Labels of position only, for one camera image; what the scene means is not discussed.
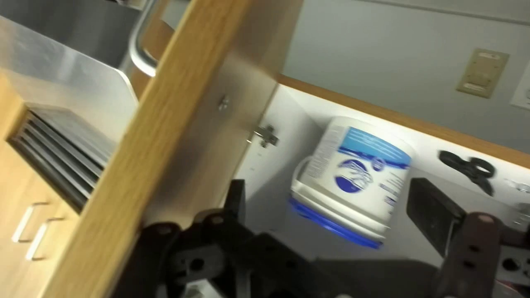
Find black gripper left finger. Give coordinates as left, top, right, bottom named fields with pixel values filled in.
left=110, top=177, right=355, bottom=298

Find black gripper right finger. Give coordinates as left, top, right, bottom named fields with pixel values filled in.
left=407, top=176, right=530, bottom=298

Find wooden cabinet door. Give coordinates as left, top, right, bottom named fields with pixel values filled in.
left=44, top=0, right=306, bottom=298

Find silver cabinet door handle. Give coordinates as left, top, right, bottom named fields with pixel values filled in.
left=127, top=0, right=170, bottom=80

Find metal door hinge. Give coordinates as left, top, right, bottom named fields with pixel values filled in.
left=248, top=123, right=282, bottom=149

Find small wooden cabinet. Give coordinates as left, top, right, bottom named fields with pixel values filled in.
left=0, top=71, right=113, bottom=298

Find black scissors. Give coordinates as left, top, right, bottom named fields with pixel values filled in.
left=438, top=149, right=498, bottom=197

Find white blue wipes tub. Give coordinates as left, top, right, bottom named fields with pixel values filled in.
left=289, top=116, right=415, bottom=252

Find steel range hood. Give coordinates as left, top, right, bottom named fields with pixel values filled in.
left=0, top=15, right=140, bottom=214

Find short silver cabinet handle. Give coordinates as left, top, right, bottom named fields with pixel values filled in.
left=26, top=215, right=69, bottom=262
left=12, top=201, right=54, bottom=245

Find beige wall switch plate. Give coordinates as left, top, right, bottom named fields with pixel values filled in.
left=456, top=48, right=511, bottom=100

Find wooden wall cabinet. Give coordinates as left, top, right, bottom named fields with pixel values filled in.
left=234, top=73, right=530, bottom=298

